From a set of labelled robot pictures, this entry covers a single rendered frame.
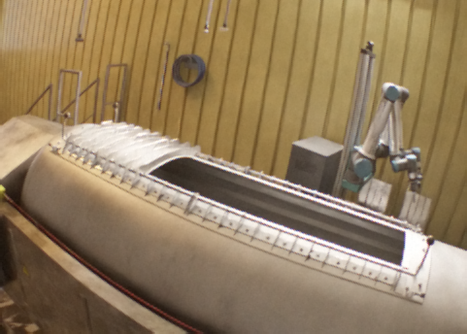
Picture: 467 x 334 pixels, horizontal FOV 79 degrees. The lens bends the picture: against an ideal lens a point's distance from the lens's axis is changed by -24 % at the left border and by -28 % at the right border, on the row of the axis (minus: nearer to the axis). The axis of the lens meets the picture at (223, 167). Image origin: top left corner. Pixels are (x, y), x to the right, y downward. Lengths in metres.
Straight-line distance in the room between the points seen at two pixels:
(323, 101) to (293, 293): 2.64
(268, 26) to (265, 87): 0.73
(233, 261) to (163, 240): 0.35
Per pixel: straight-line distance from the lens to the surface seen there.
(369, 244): 2.39
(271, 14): 4.05
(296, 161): 3.04
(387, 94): 2.57
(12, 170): 2.73
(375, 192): 3.77
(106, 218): 1.92
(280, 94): 3.97
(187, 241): 1.67
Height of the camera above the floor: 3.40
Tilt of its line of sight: 20 degrees down
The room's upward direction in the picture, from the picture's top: 9 degrees clockwise
